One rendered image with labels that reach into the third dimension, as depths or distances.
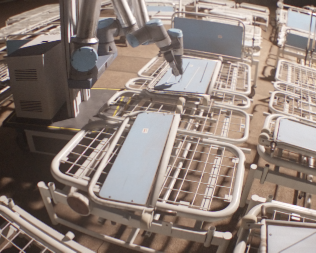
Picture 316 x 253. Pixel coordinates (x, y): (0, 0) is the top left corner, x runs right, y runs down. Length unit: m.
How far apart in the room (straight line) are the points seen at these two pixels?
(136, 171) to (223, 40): 1.83
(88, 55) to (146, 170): 0.66
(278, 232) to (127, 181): 0.66
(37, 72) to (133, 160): 0.96
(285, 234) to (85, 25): 1.35
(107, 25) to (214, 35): 1.10
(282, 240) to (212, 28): 2.16
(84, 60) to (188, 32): 1.49
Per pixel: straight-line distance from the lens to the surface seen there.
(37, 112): 2.09
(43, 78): 1.94
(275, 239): 1.04
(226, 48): 2.79
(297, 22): 5.91
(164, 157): 1.32
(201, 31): 2.79
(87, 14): 1.51
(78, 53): 1.52
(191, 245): 1.63
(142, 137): 1.45
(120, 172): 1.25
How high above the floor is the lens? 1.34
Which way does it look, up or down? 31 degrees down
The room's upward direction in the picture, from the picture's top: straight up
